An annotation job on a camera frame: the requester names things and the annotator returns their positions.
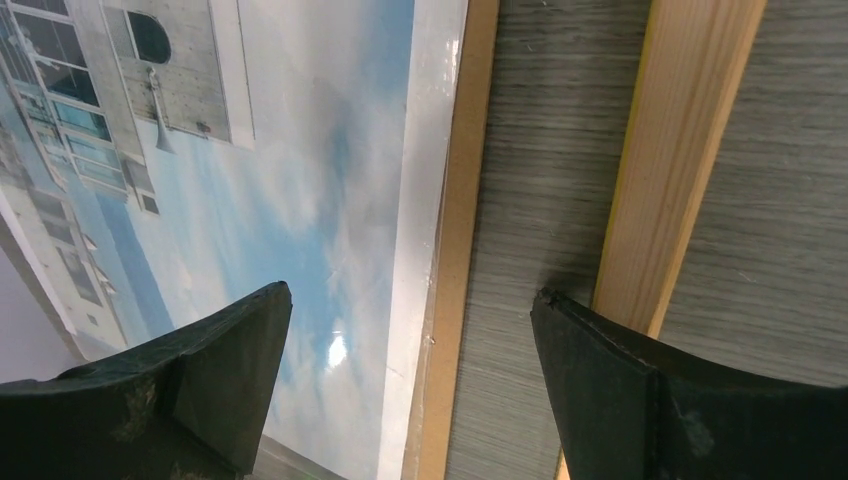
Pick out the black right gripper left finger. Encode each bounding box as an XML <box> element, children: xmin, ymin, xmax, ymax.
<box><xmin>1</xmin><ymin>281</ymin><xmax>292</xmax><ymax>479</ymax></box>

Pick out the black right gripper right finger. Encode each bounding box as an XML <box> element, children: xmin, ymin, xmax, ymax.
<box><xmin>531</xmin><ymin>288</ymin><xmax>847</xmax><ymax>479</ymax></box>

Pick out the building and sky photo print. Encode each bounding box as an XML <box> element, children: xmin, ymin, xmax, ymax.
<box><xmin>1</xmin><ymin>1</ymin><xmax>470</xmax><ymax>479</ymax></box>

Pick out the brown fibreboard backing board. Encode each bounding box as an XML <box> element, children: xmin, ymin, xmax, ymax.
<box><xmin>393</xmin><ymin>1</ymin><xmax>500</xmax><ymax>479</ymax></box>

